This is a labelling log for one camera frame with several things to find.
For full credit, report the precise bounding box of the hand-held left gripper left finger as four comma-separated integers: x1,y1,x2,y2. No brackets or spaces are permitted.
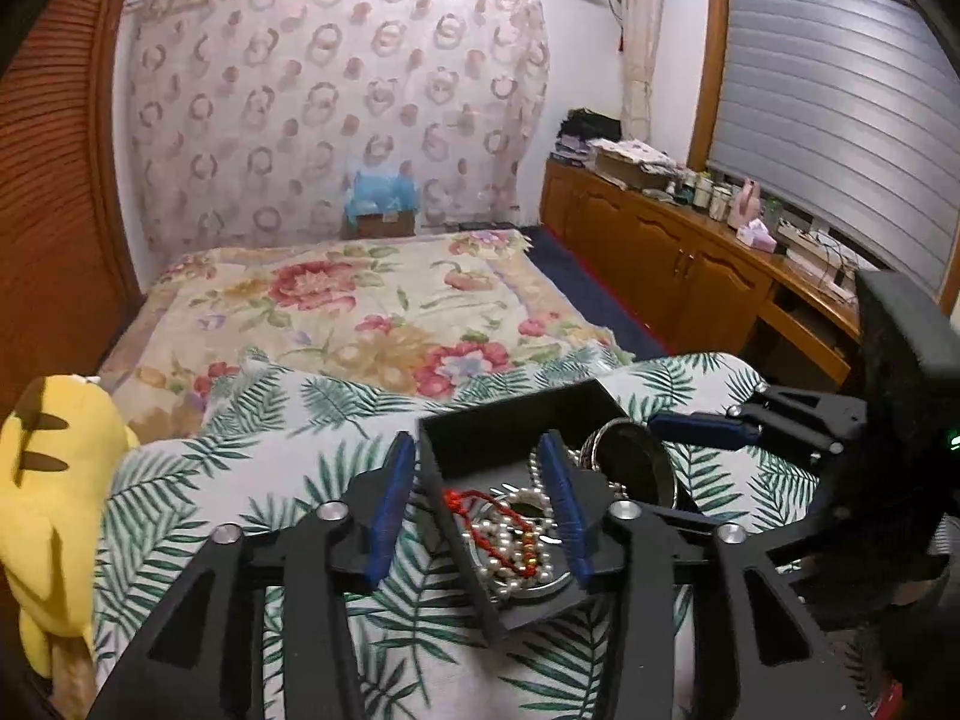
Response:
90,431,421,720

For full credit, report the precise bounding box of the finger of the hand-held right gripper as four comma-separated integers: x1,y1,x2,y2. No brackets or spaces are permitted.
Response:
649,382,869,467
656,502,837,575

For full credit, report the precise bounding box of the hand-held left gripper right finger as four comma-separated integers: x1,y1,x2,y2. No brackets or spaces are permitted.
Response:
535,431,871,720

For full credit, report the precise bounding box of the silver bangle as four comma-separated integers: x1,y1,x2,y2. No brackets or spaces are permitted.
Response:
579,420,680,512

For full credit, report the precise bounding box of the red bead bracelet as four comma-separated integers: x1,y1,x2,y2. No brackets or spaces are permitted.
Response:
442,487,557,565

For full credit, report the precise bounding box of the white pearl necklace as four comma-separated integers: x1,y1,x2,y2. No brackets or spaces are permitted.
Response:
461,441,572,587

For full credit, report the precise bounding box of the black square box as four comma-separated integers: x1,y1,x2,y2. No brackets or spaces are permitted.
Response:
416,379,677,640

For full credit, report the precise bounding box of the pale jade bangle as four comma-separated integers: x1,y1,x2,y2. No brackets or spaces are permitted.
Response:
471,486,580,605

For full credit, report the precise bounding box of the leaf print tablecloth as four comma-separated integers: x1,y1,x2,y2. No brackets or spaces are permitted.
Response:
94,352,848,720

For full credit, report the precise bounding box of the dark blue blanket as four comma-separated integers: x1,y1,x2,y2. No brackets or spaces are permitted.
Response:
517,225,670,362

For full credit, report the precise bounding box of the wooden side cabinet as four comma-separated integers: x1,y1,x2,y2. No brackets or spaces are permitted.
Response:
540,157,865,391

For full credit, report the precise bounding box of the floral blanket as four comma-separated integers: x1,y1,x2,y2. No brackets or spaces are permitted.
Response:
97,229,637,437

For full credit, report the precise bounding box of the white power strip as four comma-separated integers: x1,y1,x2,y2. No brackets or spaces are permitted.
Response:
776,221,857,287

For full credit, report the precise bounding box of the pink figurine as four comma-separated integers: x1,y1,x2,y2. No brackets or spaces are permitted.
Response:
726,178,759,226

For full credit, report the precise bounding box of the row of cosmetic bottles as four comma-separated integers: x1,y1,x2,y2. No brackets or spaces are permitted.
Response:
675,169,733,212

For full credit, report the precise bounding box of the cardboard tray with cloth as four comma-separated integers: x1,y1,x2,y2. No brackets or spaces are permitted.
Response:
589,139,680,190

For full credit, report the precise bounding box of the small cardboard box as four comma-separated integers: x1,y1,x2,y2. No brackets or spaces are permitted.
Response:
343,210,416,240

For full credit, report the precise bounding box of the pile of dark clothes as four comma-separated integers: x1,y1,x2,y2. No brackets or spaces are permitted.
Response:
555,111,623,166

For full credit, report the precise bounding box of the blue plastic bag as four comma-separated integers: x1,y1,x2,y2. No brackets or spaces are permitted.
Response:
345,169,418,215

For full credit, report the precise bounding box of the yellow plush toy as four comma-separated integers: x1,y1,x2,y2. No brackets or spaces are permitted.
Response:
0,373,140,680

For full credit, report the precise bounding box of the cream tied curtain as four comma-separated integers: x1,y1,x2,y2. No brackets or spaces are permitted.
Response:
619,0,670,143

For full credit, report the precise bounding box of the circle patterned curtain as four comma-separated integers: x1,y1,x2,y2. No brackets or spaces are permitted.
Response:
124,0,553,256

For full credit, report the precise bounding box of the wooden slatted wardrobe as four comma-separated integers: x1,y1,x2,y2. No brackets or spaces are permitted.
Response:
0,0,145,421

